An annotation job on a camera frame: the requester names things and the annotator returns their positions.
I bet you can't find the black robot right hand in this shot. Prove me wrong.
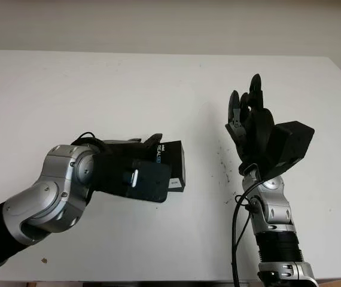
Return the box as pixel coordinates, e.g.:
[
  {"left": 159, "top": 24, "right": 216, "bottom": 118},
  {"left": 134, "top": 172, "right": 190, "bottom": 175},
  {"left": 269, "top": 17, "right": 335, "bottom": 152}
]
[{"left": 226, "top": 73, "right": 276, "bottom": 177}]

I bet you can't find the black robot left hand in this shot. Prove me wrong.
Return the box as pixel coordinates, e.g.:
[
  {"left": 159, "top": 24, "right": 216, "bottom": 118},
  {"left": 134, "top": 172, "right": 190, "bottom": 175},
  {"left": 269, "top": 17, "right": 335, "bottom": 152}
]
[{"left": 70, "top": 133, "right": 164, "bottom": 164}]

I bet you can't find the black RealSense box lid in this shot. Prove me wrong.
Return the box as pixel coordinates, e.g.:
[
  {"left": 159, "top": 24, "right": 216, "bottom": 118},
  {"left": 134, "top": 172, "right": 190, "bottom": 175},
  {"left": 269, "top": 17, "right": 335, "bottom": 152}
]
[{"left": 151, "top": 140, "right": 187, "bottom": 193}]

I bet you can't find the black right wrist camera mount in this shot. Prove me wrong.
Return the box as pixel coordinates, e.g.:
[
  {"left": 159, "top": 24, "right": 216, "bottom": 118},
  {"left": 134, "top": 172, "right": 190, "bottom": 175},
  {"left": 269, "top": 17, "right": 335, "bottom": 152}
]
[{"left": 266, "top": 121, "right": 315, "bottom": 180}]

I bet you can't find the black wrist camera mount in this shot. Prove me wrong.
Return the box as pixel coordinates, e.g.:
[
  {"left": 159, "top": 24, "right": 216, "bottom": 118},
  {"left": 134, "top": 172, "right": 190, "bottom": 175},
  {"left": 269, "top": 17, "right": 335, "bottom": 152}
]
[
  {"left": 92, "top": 154, "right": 172, "bottom": 204},
  {"left": 266, "top": 121, "right": 315, "bottom": 180}
]

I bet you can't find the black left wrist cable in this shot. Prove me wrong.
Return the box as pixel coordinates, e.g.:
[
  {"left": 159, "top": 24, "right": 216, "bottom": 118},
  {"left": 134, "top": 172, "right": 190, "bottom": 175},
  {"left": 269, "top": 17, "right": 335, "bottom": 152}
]
[{"left": 74, "top": 132, "right": 97, "bottom": 142}]

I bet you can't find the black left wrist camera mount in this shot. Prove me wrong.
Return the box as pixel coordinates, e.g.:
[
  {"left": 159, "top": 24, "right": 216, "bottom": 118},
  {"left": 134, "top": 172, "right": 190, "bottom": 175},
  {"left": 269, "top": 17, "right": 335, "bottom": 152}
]
[{"left": 92, "top": 154, "right": 172, "bottom": 204}]

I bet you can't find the black camera box base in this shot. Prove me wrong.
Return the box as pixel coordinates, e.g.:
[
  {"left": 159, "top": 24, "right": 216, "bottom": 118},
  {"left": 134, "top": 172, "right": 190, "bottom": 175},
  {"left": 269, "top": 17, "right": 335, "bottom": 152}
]
[{"left": 178, "top": 149, "right": 187, "bottom": 193}]

